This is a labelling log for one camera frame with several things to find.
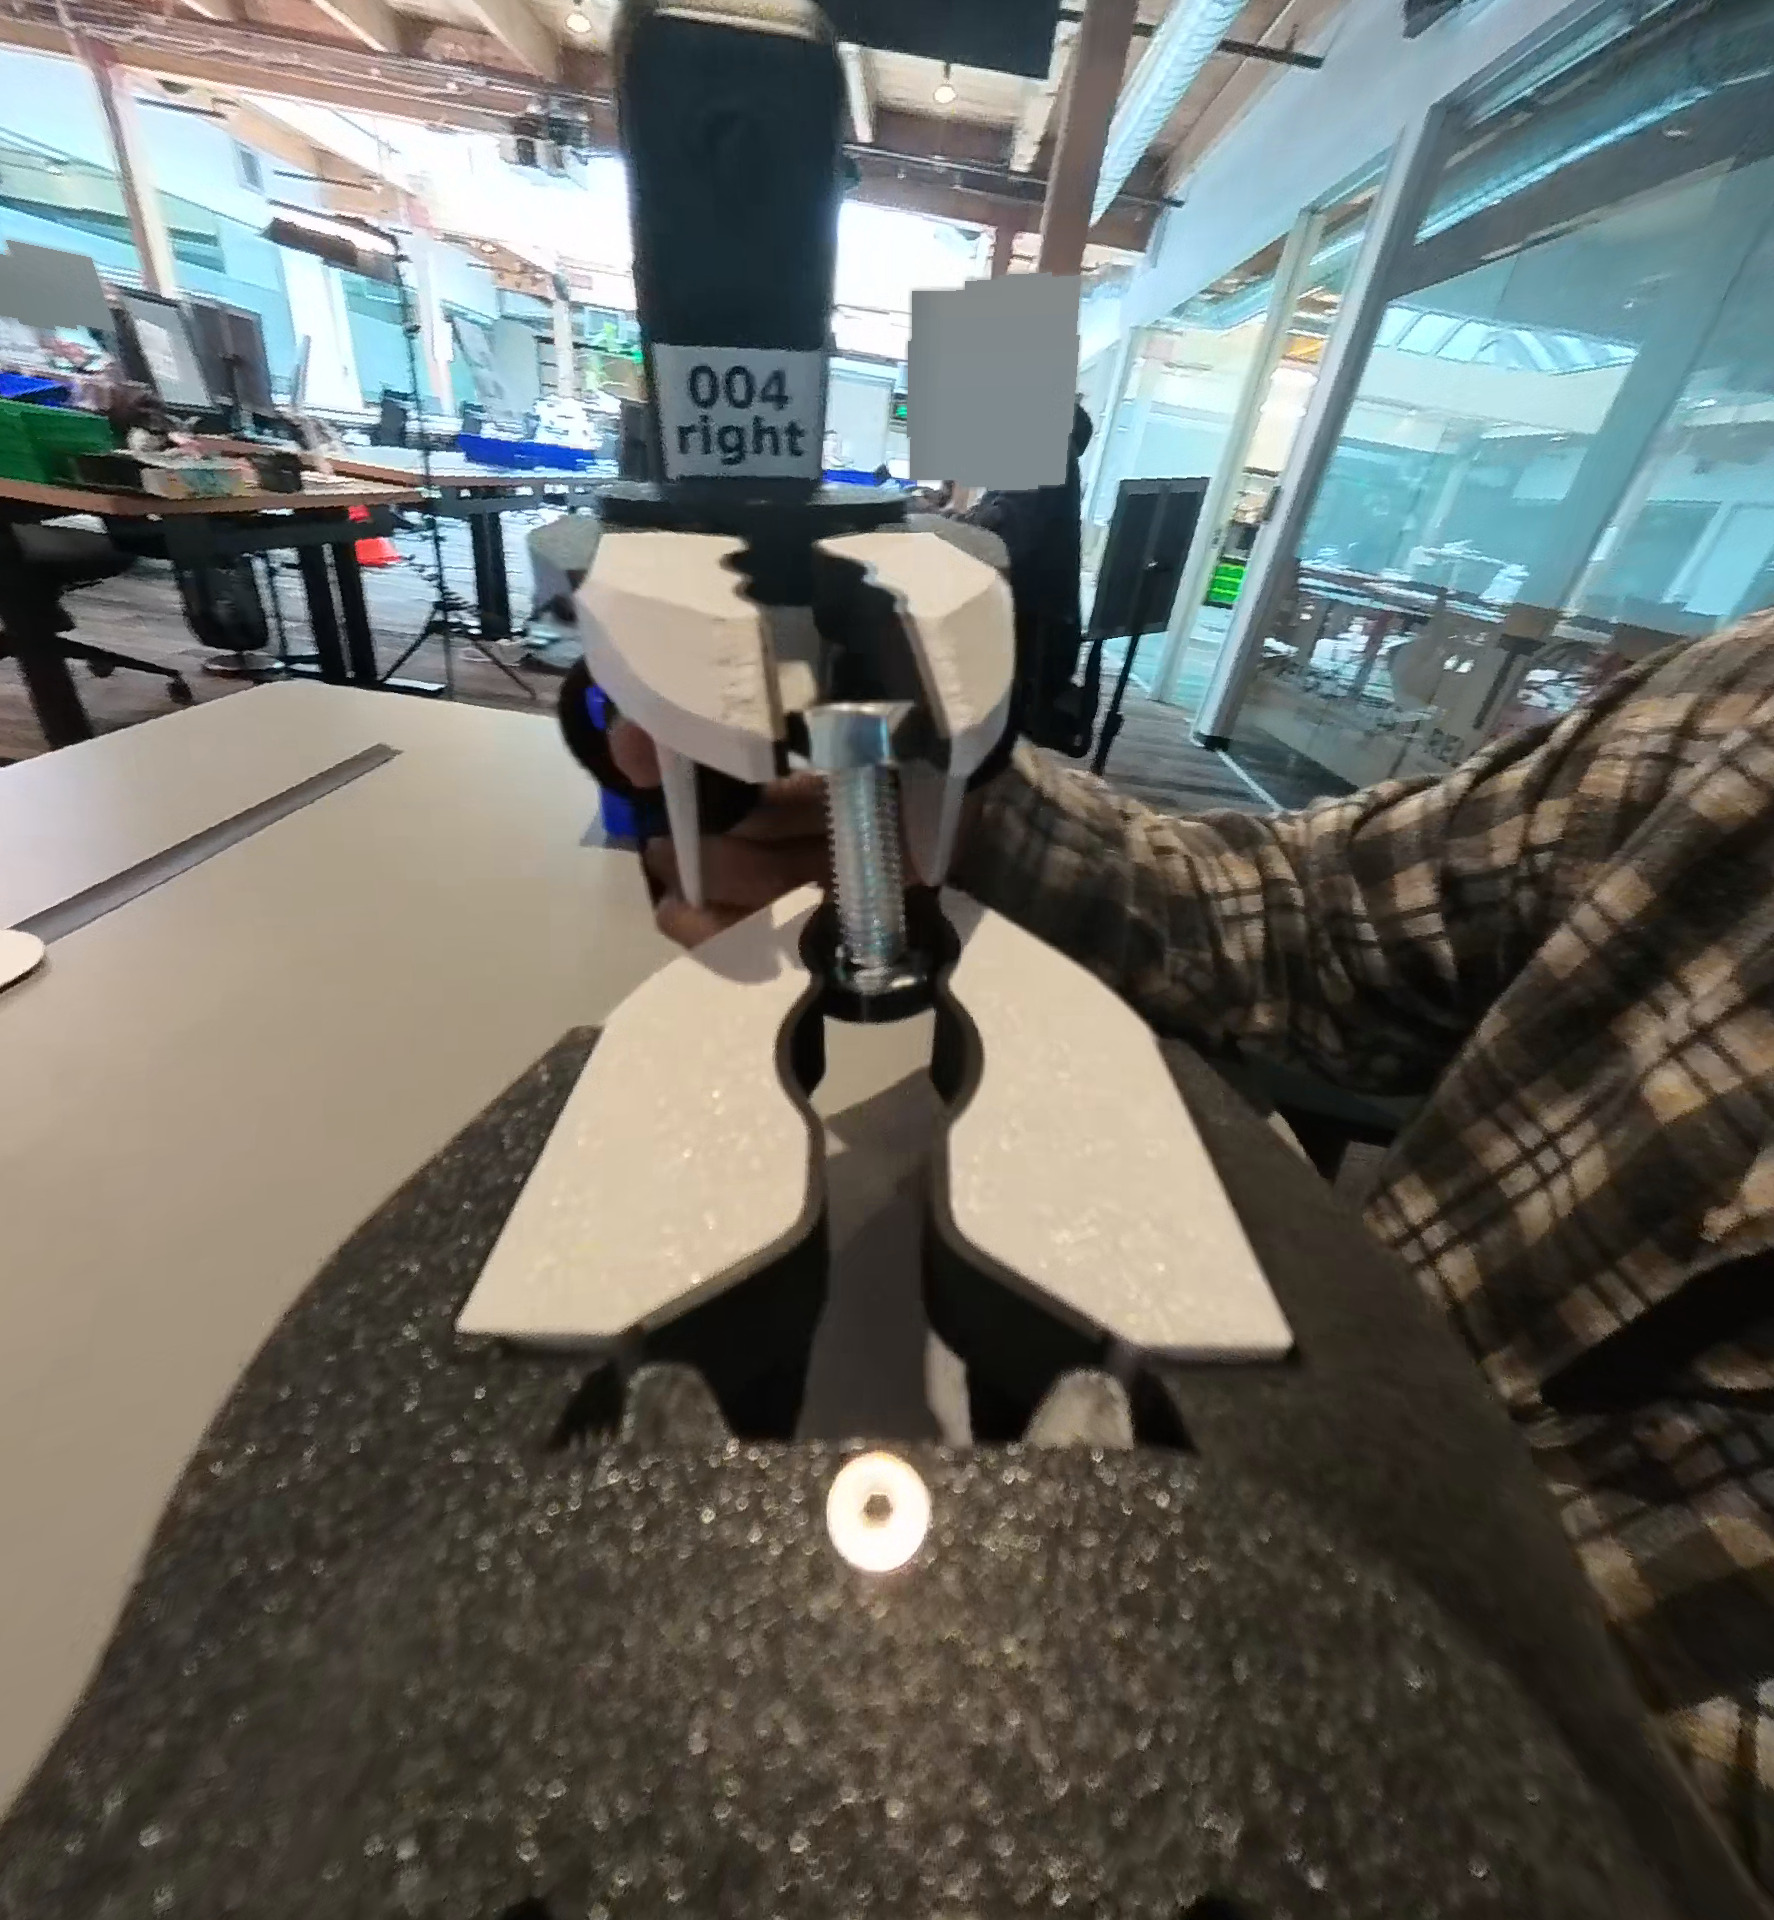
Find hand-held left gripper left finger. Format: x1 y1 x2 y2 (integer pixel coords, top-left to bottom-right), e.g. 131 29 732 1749
456 881 832 1361

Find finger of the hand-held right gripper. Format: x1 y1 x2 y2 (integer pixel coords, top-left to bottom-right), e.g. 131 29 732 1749
573 533 791 913
821 526 1020 890

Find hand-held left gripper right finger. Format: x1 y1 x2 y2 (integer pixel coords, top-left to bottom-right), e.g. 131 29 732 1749
929 898 1297 1370

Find silver hex bolt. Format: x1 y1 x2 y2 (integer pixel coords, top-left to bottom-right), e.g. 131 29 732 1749
804 706 926 993

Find silver hex nut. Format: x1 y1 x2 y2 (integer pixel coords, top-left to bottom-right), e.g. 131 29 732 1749
823 959 932 1025

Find person's right forearm plaid sleeve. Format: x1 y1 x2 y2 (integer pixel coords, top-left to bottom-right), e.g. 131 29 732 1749
959 589 1774 1157

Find person's right hand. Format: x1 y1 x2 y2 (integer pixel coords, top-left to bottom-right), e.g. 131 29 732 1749
602 729 834 951

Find black tripod light stand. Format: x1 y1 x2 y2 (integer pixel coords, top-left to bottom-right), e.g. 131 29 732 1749
263 218 529 699

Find black computer monitor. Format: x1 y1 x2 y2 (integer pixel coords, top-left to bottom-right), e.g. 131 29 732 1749
187 300 274 422

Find wooden desk with black legs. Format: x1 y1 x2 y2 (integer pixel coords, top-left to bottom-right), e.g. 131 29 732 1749
0 459 432 707

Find monitor showing white page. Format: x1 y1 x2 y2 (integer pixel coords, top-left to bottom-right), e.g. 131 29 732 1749
114 288 221 414

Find green plastic bins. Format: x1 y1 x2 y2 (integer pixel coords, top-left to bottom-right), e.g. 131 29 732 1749
0 392 117 490

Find silver ventilation duct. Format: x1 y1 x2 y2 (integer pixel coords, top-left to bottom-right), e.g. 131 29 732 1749
1090 0 1257 220

